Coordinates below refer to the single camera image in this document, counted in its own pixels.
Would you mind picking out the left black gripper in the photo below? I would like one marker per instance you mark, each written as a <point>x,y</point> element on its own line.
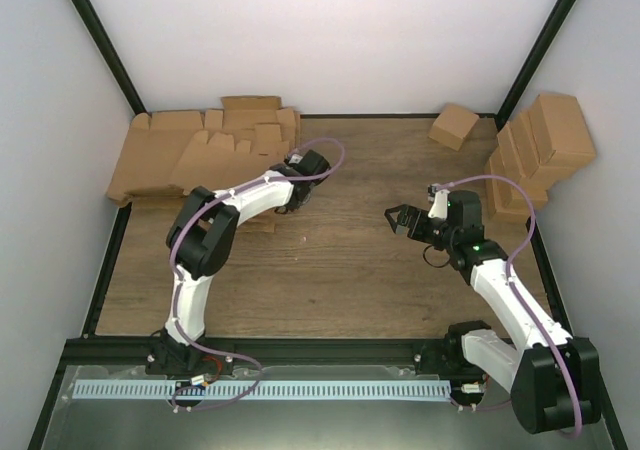
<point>292,205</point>

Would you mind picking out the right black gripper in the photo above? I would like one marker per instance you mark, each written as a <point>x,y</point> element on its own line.
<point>407,212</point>

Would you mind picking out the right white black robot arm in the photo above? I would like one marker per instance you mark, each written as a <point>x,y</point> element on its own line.
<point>552,377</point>

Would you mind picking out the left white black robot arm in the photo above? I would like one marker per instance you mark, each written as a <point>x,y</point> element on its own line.
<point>200,243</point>

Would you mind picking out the lowest stacked folded cardboard box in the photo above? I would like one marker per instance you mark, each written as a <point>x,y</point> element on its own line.
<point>500,200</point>

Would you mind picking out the small folded cardboard box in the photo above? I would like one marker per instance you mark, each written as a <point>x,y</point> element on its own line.
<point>453,126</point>

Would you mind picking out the stack of flat cardboard sheets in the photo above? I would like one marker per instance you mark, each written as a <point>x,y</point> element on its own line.
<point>155,141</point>

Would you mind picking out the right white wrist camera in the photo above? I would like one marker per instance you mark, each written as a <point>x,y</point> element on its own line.
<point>438,196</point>

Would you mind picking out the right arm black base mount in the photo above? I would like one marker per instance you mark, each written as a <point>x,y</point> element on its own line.
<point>444,357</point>

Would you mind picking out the right black frame post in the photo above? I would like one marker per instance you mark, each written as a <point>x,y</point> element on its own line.
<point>552,25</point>

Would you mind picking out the black frame post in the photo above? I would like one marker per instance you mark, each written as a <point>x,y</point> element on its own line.
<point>109,54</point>
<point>552,25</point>

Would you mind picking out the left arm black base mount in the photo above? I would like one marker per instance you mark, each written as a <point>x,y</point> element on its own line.
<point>173,359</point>

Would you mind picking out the black aluminium frame rail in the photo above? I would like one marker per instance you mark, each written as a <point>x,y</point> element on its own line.
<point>268,352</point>

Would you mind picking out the light blue slotted cable duct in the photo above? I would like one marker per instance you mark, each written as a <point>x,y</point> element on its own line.
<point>419,390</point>

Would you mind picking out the left black frame post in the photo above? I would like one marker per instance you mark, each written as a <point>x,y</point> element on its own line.
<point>109,54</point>

